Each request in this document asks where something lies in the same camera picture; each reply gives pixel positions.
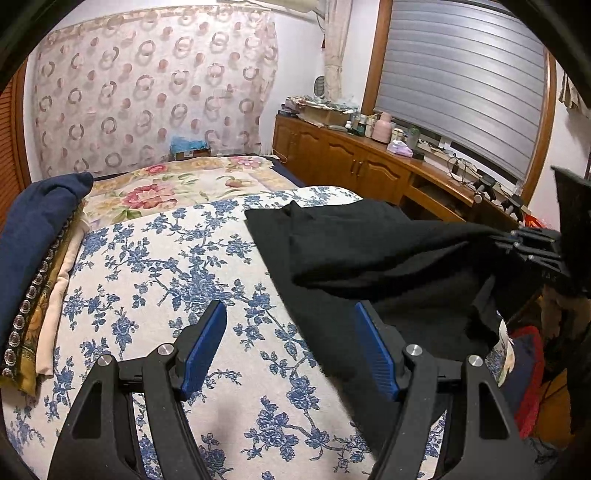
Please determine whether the black printed t-shirt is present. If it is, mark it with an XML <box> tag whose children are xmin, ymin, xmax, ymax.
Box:
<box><xmin>245</xmin><ymin>199</ymin><xmax>526</xmax><ymax>451</ymax></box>

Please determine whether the blue floral white bedspread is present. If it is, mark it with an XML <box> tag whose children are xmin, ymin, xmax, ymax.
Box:
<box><xmin>2</xmin><ymin>187</ymin><xmax>375</xmax><ymax>479</ymax></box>

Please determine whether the cream folded cloth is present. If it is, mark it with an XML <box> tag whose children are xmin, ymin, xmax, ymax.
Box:
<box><xmin>35</xmin><ymin>213</ymin><xmax>89</xmax><ymax>376</ymax></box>

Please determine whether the grey window roller blind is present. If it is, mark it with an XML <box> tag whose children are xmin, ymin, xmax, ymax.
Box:
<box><xmin>376</xmin><ymin>1</ymin><xmax>546</xmax><ymax>182</ymax></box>

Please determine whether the pink floral beige blanket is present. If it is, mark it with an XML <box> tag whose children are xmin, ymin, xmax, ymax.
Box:
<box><xmin>84</xmin><ymin>156</ymin><xmax>304</xmax><ymax>230</ymax></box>

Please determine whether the lilac cloth bundle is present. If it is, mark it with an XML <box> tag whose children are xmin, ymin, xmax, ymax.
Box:
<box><xmin>387</xmin><ymin>140</ymin><xmax>414</xmax><ymax>158</ymax></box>

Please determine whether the dark medallion patterned cloth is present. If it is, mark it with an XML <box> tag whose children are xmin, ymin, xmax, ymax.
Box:
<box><xmin>1</xmin><ymin>204</ymin><xmax>84</xmax><ymax>397</ymax></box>

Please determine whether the wooden sideboard cabinet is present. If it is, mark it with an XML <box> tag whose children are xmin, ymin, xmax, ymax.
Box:
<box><xmin>273</xmin><ymin>114</ymin><xmax>518</xmax><ymax>231</ymax></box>

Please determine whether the pink thermos bottle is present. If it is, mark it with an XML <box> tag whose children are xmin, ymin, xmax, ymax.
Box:
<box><xmin>372</xmin><ymin>112</ymin><xmax>393</xmax><ymax>144</ymax></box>

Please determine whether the cardboard box with blue items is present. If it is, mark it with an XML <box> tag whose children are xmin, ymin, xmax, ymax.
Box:
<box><xmin>169</xmin><ymin>136</ymin><xmax>211</xmax><ymax>161</ymax></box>

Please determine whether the navy blue folded garment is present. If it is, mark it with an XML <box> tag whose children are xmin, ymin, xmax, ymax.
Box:
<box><xmin>0</xmin><ymin>172</ymin><xmax>93</xmax><ymax>343</ymax></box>

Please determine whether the brown louvered wardrobe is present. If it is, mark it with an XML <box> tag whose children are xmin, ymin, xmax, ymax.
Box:
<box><xmin>0</xmin><ymin>61</ymin><xmax>31</xmax><ymax>227</ymax></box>

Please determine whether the cardboard box on sideboard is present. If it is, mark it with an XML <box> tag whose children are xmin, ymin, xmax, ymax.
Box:
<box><xmin>297</xmin><ymin>104</ymin><xmax>355</xmax><ymax>127</ymax></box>

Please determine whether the small grey desk fan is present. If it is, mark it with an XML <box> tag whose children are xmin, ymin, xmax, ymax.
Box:
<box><xmin>314</xmin><ymin>75</ymin><xmax>325</xmax><ymax>98</ymax></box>

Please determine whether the beige tied side curtain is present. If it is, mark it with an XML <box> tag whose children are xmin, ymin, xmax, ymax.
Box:
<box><xmin>324</xmin><ymin>0</ymin><xmax>353</xmax><ymax>102</ymax></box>

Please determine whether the pink ring patterned curtain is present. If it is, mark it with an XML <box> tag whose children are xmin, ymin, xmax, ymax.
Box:
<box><xmin>32</xmin><ymin>5</ymin><xmax>279</xmax><ymax>178</ymax></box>

